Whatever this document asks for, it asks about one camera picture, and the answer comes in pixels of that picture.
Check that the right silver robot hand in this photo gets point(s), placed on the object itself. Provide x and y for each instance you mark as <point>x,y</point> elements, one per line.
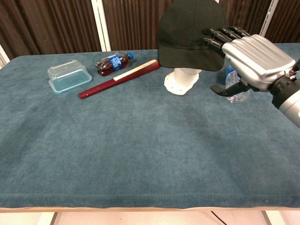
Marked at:
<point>255,58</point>

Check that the black baseball cap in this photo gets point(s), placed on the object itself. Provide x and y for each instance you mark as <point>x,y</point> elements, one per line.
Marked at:
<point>187,28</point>

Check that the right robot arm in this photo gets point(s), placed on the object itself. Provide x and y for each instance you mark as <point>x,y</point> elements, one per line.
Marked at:
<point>289,98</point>

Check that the clear water bottle blue label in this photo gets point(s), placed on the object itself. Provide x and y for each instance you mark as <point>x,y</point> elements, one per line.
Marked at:
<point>230,76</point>

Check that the brown pleated curtain panel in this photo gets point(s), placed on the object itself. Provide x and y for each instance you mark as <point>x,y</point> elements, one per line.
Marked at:
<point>243,14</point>
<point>47,23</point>
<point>288,21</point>
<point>133,23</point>

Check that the white foam mannequin head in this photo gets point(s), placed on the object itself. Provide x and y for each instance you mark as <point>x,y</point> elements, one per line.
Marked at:
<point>182,79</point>

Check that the blue table cloth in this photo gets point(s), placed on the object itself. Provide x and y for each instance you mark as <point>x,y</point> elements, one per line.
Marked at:
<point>140,140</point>

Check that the cola bottle blue cap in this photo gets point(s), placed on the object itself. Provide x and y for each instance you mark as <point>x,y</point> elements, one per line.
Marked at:
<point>112,63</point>

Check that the folded dark red fan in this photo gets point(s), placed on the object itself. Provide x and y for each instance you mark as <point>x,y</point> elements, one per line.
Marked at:
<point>105,84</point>

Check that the metal table leg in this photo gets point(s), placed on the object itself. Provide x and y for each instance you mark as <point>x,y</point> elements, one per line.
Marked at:
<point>267,218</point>
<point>52,218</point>

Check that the clear plastic food container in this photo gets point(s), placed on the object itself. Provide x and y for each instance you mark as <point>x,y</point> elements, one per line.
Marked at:
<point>69,76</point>

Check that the white partition post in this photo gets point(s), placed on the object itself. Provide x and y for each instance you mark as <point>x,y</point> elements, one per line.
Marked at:
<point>102,25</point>
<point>267,18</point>
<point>3,56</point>

